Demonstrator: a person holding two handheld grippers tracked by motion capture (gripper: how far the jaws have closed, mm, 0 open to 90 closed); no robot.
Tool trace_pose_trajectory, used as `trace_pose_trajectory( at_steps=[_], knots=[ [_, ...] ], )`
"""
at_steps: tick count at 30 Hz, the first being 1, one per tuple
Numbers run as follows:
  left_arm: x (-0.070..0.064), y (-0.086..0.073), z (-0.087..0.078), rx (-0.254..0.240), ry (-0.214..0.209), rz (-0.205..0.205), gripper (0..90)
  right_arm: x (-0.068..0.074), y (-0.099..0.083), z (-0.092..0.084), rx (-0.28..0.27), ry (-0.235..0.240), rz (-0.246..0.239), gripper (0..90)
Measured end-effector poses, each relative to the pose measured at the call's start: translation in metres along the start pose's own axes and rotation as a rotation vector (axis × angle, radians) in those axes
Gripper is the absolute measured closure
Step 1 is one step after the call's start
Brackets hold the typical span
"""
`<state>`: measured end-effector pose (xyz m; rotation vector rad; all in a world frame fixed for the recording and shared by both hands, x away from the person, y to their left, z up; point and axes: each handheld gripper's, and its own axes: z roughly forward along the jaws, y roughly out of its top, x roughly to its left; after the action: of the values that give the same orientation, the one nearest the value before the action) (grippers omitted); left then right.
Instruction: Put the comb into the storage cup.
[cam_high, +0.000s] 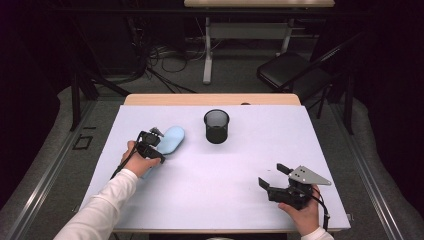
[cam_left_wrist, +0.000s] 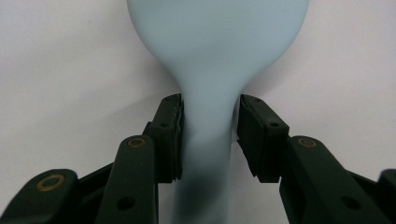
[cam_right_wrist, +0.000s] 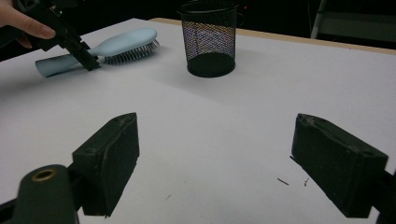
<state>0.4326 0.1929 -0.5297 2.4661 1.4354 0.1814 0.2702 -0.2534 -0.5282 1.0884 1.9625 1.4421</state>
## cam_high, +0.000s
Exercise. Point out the black mesh cup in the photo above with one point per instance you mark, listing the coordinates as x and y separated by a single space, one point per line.
216 133

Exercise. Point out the light blue hairbrush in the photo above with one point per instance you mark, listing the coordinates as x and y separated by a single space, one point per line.
171 140

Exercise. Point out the person's right hand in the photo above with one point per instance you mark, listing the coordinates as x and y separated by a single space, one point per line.
308 218

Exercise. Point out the wooden table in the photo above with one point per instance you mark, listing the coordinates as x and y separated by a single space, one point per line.
186 99

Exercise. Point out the white-legged background desk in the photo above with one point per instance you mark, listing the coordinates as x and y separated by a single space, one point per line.
246 30

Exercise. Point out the white foam board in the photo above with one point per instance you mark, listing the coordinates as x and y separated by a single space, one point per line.
216 186

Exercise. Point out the person's left hand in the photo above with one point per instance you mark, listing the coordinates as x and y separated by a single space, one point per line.
138 163

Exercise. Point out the black folding chair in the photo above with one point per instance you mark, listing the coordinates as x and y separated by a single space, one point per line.
286 70

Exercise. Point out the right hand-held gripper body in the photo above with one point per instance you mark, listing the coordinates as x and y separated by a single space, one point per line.
301 176

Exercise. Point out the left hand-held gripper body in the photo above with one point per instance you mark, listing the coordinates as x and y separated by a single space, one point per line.
148 140

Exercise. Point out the metal floor rail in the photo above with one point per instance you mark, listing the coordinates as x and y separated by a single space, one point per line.
370 186
40 186

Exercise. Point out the black metal stand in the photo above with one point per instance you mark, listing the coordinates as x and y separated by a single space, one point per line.
76 100

